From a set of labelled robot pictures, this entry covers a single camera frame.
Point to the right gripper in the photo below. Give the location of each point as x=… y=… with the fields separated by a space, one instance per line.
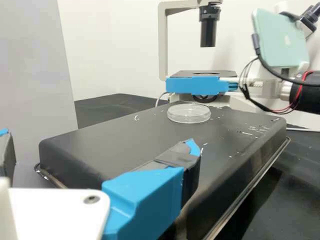
x=271 y=86

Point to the black tray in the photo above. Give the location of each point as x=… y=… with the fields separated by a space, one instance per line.
x=120 y=140

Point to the right wrist camera phone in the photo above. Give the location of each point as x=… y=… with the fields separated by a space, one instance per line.
x=280 y=37

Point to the petri dish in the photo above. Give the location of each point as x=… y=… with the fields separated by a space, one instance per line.
x=189 y=113

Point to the cream microscope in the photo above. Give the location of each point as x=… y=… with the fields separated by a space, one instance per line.
x=163 y=37

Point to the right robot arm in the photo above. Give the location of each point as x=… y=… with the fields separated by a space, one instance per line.
x=306 y=96

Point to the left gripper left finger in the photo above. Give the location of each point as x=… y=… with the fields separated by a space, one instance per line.
x=5 y=155

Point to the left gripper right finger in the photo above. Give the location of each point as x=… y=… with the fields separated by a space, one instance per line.
x=147 y=197

